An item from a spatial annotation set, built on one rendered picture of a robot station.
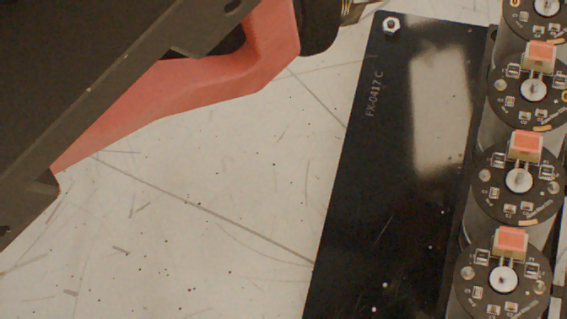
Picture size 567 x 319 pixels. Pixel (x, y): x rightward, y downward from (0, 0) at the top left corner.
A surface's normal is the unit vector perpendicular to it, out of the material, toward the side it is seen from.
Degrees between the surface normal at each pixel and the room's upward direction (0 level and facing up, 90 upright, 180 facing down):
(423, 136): 0
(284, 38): 98
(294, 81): 0
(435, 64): 0
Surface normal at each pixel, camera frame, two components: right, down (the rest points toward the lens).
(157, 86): 0.50, -0.66
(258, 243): -0.07, -0.44
